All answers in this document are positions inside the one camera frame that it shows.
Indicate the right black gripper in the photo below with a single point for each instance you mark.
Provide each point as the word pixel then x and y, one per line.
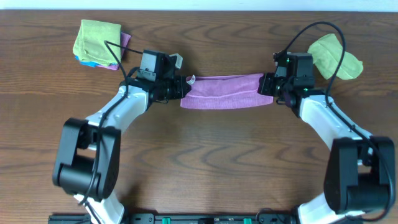
pixel 265 84

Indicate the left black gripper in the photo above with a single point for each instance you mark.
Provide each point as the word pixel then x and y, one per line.
pixel 182 87

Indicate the purple microfiber cloth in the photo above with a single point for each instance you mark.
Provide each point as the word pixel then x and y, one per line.
pixel 224 93

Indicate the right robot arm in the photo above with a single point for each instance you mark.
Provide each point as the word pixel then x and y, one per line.
pixel 359 184

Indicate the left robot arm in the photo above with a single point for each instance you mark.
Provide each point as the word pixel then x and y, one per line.
pixel 88 155

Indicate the crumpled green cloth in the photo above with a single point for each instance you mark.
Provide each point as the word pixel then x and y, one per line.
pixel 326 53

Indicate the folded purple cloth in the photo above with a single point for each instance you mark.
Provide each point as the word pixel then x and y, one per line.
pixel 124 41

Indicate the folded blue cloth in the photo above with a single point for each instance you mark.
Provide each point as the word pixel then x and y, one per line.
pixel 89 64

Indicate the folded green cloth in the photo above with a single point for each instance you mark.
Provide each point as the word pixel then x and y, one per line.
pixel 90 45

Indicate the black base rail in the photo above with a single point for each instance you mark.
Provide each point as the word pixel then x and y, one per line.
pixel 148 218

